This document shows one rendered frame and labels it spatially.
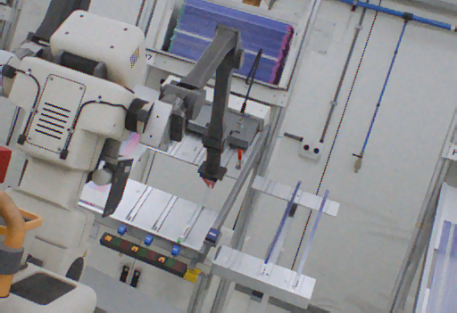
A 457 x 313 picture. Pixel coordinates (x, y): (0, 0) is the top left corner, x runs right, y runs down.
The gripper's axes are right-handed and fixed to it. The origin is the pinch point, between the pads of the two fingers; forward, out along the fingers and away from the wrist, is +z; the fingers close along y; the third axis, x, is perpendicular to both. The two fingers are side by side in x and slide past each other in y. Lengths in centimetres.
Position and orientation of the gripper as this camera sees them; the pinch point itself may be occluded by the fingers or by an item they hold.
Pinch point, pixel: (211, 185)
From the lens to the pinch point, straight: 228.7
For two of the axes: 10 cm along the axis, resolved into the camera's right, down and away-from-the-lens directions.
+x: -3.7, 6.1, -7.0
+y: -9.2, -3.1, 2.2
